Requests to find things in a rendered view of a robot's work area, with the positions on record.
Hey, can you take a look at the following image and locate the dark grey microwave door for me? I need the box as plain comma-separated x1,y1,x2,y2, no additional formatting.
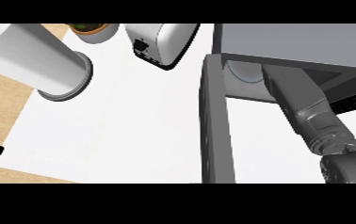
197,53,237,184

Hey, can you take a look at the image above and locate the glass microwave turntable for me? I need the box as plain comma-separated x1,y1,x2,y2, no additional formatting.
225,60,268,85

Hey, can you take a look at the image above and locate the white cylinder with grey rim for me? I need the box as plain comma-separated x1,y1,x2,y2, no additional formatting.
0,23,94,103

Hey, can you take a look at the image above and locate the potted plant in white pot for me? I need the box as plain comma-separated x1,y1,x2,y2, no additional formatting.
66,23,121,45

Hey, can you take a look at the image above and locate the white appliance with black trim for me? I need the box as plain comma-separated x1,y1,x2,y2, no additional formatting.
124,23,202,72

